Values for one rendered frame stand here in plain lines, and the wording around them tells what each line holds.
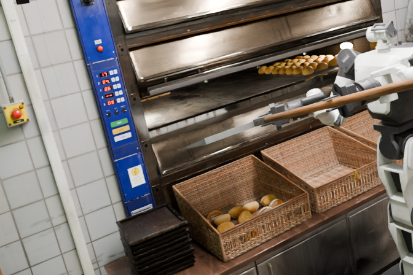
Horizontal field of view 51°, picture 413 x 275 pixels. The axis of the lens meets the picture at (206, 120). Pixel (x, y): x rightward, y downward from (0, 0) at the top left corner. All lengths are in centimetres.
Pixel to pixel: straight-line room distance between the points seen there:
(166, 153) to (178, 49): 58
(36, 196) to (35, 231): 17
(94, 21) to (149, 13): 30
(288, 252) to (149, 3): 146
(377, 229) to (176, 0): 170
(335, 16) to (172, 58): 120
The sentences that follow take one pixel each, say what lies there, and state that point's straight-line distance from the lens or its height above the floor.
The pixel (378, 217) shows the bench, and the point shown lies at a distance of 267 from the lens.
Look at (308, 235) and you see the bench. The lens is 233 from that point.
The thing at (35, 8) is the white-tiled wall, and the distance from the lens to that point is 218.
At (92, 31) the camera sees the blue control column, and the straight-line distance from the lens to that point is 218.
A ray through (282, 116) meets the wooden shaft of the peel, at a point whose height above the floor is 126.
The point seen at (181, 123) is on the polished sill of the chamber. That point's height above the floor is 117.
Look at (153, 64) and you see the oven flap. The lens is 230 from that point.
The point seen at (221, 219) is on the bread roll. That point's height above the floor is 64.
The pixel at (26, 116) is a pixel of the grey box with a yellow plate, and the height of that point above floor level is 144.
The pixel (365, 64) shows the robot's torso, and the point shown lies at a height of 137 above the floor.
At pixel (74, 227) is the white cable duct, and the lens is 231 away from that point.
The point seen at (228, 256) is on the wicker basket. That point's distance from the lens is 213.
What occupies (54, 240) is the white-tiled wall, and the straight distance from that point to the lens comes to 233.
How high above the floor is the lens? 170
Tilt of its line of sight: 13 degrees down
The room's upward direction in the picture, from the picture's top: 12 degrees counter-clockwise
